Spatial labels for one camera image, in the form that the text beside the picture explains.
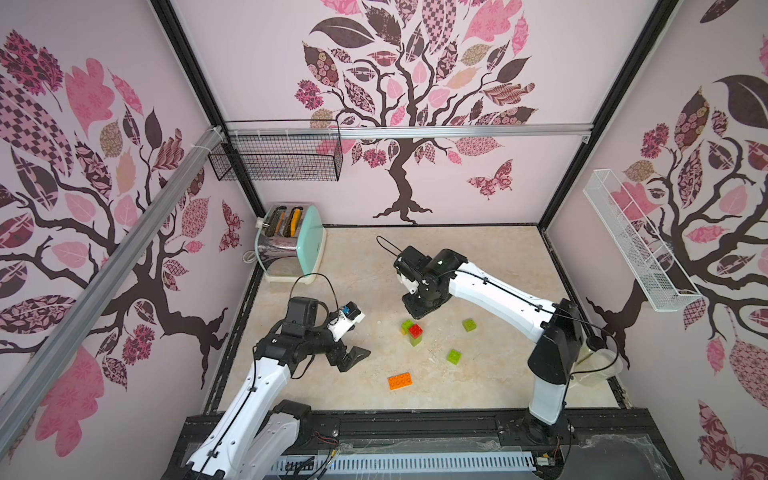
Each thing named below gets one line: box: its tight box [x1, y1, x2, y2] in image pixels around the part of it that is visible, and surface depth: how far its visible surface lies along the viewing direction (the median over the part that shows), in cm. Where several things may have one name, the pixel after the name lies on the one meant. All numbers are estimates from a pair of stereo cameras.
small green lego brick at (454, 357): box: [447, 349, 462, 365], surface depth 87 cm
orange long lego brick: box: [387, 372, 413, 391], surface depth 83 cm
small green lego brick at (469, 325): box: [462, 318, 477, 332], surface depth 94 cm
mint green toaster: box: [255, 203, 327, 284], surface depth 99 cm
